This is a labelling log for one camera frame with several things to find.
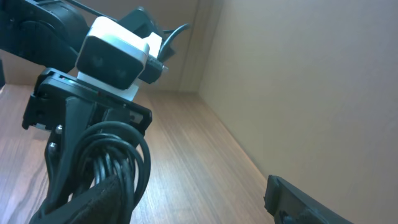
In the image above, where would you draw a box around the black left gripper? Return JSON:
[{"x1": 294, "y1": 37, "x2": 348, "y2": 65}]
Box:
[{"x1": 22, "y1": 68, "x2": 152, "y2": 215}]

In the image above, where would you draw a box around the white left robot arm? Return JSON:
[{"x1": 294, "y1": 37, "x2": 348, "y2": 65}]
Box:
[{"x1": 1, "y1": 1, "x2": 190, "y2": 223}]

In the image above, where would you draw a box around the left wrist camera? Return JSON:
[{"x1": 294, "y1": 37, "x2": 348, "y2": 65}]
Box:
[{"x1": 76, "y1": 16, "x2": 162, "y2": 101}]

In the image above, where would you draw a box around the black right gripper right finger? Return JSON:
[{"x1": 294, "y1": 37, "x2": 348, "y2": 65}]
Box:
[{"x1": 264, "y1": 175, "x2": 351, "y2": 224}]

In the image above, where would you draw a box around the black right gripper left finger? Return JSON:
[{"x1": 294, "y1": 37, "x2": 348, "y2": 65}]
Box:
[{"x1": 29, "y1": 175, "x2": 131, "y2": 224}]

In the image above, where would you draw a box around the black USB-A cable bundle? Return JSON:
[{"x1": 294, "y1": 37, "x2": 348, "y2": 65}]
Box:
[{"x1": 70, "y1": 120, "x2": 152, "y2": 224}]

